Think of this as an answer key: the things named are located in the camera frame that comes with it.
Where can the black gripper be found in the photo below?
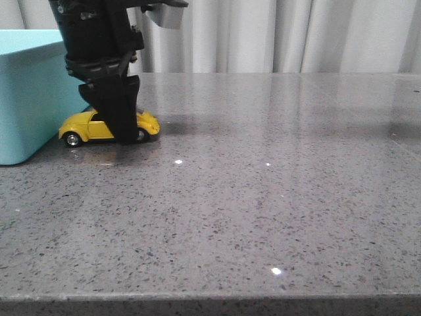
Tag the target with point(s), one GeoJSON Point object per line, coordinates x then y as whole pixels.
{"type": "Point", "coordinates": [99, 40]}

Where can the light blue storage box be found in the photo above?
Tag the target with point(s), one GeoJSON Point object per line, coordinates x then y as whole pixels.
{"type": "Point", "coordinates": [37, 94]}

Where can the yellow toy beetle car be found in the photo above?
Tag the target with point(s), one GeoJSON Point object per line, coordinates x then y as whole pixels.
{"type": "Point", "coordinates": [87, 126]}

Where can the grey pleated curtain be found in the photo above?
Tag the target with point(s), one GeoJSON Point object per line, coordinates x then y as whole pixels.
{"type": "Point", "coordinates": [284, 36]}

